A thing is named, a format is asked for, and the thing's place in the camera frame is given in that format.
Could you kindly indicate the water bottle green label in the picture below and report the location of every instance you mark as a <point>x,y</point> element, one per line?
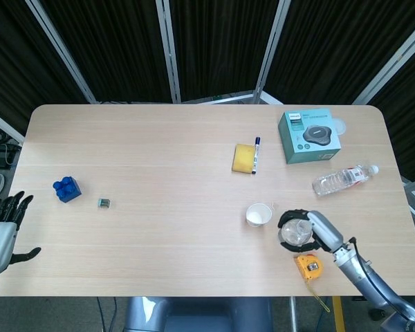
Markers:
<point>295,230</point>

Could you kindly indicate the grey robot torso base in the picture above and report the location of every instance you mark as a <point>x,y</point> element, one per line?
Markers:
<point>200,314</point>

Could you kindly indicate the clear round plastic lid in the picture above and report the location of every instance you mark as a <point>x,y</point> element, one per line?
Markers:
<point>340,125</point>

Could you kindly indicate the blue whiteboard marker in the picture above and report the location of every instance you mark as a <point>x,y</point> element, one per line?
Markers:
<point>255,155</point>

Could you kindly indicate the dark fabric partition panel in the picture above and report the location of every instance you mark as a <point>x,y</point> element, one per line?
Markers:
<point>408,114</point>
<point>110,48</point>
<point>17,62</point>
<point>221,45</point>
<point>332,45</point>

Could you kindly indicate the white paper cup blue flower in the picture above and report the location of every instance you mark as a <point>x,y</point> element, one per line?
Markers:
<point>257,216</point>

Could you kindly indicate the grey metal partition post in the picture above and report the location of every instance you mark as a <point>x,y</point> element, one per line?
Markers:
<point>169,52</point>
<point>268,55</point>
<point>64,48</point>
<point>3,122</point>
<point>394,58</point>

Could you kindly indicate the teal speaker product box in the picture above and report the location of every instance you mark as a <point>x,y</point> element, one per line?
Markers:
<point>309,138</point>

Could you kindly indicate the blue toy building brick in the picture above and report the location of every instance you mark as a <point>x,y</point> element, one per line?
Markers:
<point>67,190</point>

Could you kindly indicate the yellow tape measure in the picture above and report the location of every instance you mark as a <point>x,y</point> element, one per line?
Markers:
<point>309,266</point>

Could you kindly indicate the small green box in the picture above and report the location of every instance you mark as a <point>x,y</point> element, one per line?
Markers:
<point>104,203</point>

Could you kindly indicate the clear plastic bottle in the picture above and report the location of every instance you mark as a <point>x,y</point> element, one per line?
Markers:
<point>342,180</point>

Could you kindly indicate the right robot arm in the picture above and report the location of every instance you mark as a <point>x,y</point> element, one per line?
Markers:
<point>361,275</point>

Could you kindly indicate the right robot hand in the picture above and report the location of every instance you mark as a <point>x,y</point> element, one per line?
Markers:
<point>326,231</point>

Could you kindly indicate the yellow sponge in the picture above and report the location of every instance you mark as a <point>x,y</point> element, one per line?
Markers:
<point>242,158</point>

